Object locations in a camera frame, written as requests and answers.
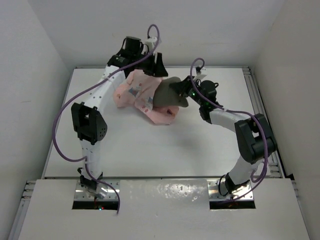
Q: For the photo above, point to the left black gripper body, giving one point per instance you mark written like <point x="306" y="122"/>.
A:
<point x="147" y="65"/>

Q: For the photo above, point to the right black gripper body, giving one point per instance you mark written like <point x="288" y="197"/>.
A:
<point x="185" y="85"/>

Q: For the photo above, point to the pink cartoon pillowcase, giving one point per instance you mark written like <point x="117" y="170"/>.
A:
<point x="138" y="91"/>

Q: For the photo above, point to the grey pillow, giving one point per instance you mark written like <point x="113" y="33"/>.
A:
<point x="164" y="96"/>

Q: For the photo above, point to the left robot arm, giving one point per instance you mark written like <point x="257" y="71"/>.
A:
<point x="87" y="116"/>

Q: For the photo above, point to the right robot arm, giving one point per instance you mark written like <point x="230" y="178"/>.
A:
<point x="254" y="136"/>

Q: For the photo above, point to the white front cover board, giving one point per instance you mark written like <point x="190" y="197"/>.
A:
<point x="163" y="210"/>

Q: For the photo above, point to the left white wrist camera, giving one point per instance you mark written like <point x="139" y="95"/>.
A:
<point x="150" y="43"/>

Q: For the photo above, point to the right aluminium frame rail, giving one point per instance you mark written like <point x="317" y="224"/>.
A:
<point x="274" y="163"/>

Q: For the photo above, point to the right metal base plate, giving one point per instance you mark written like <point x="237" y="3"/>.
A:
<point x="242" y="193"/>

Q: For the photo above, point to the metal base plate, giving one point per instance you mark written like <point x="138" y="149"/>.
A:
<point x="103" y="193"/>
<point x="242" y="193"/>

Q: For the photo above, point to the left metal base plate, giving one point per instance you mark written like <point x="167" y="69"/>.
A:
<point x="103" y="193"/>

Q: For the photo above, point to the left aluminium frame rail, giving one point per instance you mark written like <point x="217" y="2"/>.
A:
<point x="22" y="210"/>

